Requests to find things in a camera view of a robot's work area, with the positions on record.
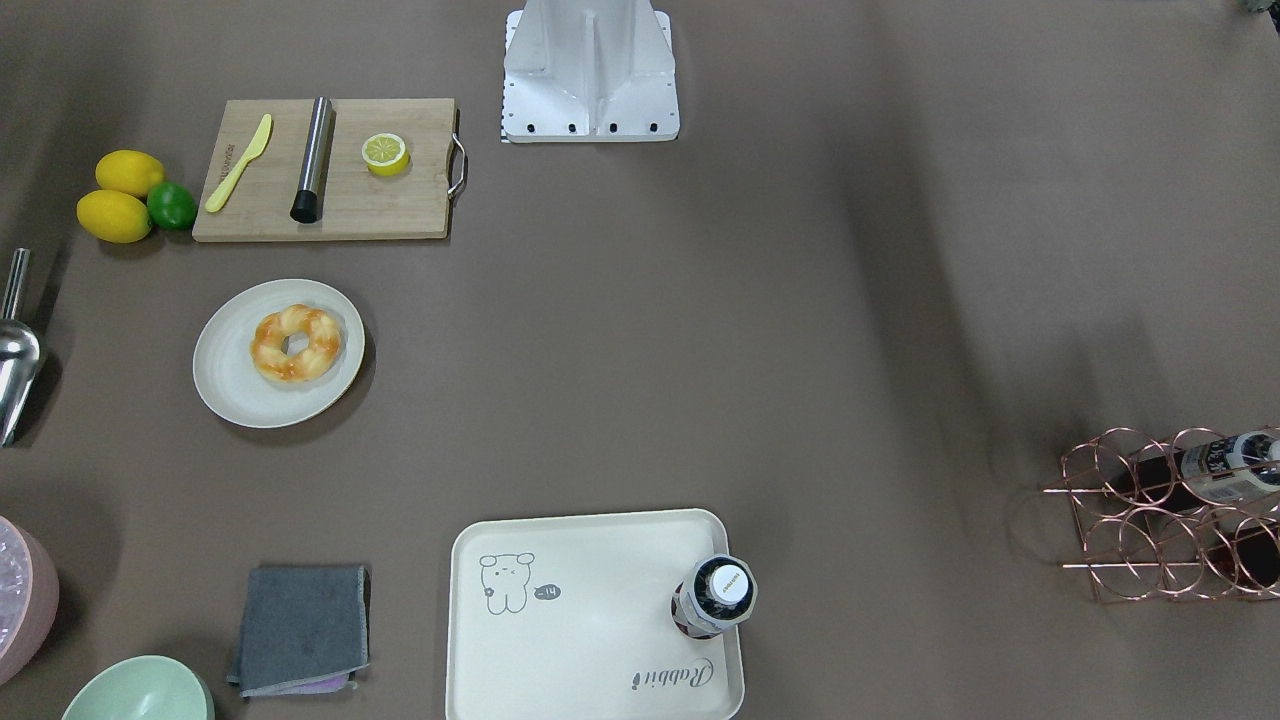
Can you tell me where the glazed yellow donut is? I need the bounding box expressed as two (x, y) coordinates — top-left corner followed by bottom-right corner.
(250, 304), (343, 384)

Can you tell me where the white round plate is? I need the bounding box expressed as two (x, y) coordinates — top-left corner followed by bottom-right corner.
(192, 279), (365, 429)

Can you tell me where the dark tea bottle on tray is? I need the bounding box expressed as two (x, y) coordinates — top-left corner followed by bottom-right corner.
(669, 553), (759, 641)

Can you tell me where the cream rabbit tray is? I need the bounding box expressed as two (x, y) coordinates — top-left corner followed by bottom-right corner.
(445, 509), (746, 719)

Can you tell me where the half lemon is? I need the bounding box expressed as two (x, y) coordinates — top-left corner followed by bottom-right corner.
(361, 132), (411, 177)

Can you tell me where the steel cylinder black cap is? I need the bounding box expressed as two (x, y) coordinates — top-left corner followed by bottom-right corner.
(289, 96), (337, 224)

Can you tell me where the bamboo cutting board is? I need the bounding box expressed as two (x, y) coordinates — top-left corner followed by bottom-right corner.
(192, 97), (460, 243)

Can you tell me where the grey folded cloth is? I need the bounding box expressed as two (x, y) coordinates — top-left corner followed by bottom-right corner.
(227, 564), (371, 698)

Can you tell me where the yellow plastic knife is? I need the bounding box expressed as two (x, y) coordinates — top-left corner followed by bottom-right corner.
(204, 113), (274, 214)

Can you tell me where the green lime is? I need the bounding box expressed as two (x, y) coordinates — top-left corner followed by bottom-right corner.
(145, 182), (198, 231)

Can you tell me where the yellow lemon near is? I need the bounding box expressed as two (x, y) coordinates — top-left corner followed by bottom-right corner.
(76, 190), (152, 243)

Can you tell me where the yellow lemon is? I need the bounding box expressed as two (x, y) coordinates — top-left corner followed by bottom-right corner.
(76, 190), (152, 243)
(93, 149), (166, 200)

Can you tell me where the yellow lemon far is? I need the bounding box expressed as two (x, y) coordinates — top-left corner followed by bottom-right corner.
(93, 149), (166, 200)

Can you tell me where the mint green bowl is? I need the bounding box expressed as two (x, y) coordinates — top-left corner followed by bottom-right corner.
(61, 655), (215, 719)

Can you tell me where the tea bottle in rack upper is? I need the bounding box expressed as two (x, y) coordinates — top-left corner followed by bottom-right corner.
(1135, 429), (1279, 512)

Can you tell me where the metal ice scoop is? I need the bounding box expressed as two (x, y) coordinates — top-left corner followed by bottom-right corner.
(1, 247), (45, 447)

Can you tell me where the pink bowl with ice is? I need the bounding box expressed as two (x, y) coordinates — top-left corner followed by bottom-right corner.
(1, 518), (60, 684)

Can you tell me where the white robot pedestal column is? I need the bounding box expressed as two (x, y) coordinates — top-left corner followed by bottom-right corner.
(500, 1), (681, 143)

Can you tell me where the copper wire bottle rack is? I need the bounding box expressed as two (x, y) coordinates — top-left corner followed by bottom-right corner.
(1043, 425), (1279, 603)

